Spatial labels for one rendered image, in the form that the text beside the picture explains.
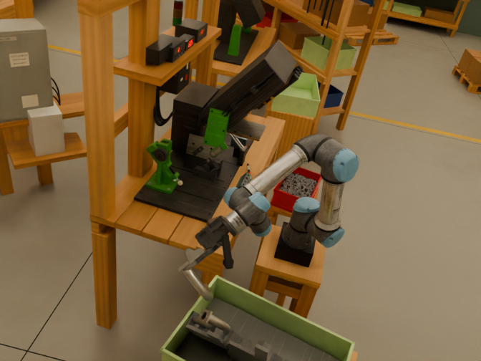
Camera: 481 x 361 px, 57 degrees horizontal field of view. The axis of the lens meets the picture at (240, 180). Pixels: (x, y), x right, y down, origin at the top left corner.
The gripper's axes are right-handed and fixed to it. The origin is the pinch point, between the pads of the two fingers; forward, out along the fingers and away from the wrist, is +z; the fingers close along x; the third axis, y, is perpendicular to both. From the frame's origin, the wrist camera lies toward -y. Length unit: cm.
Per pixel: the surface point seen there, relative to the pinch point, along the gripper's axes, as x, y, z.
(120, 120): -69, 74, -14
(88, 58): -18, 86, -19
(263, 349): 7.2, -34.6, -3.3
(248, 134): -97, 32, -67
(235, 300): -40.4, -25.7, -4.8
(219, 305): -42.0, -23.1, 2.0
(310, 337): -29, -54, -19
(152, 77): -46, 75, -37
